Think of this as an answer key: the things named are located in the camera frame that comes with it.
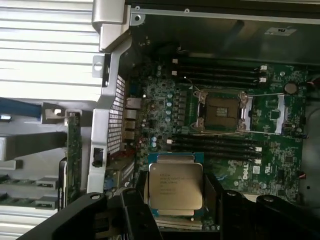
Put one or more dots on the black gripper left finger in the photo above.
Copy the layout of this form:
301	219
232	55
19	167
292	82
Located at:
82	215

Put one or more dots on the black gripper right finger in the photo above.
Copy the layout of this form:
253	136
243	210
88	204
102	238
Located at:
275	217

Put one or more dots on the black RAM slot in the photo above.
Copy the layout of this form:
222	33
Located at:
225	68
215	75
212	143
215	62
225	81
212	137
225	149

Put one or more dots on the CPU socket with gold contacts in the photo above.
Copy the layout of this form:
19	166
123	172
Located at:
221	111

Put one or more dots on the black disk drive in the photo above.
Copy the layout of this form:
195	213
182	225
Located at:
63	185

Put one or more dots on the green graphics card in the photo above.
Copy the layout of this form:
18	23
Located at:
74	155

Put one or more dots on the green Dell motherboard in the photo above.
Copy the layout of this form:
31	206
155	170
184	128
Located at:
275	155

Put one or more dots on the green RAM stick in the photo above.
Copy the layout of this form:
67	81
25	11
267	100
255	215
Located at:
20	182
17	200

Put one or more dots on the grey parts rack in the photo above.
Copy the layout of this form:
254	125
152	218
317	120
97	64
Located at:
27	142

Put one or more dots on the silver open PC case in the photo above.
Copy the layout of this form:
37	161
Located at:
100	125

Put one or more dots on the silver Ethernet port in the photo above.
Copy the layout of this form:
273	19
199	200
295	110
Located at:
132	103

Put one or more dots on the blue bar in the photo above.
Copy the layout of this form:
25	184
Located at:
17	108

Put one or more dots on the silver coin cell battery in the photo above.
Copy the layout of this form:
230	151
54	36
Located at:
290	88

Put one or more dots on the white label sticker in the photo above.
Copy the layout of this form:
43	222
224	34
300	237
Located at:
281	31

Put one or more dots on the silver socket cover frame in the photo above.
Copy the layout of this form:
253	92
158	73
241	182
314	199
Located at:
265	113

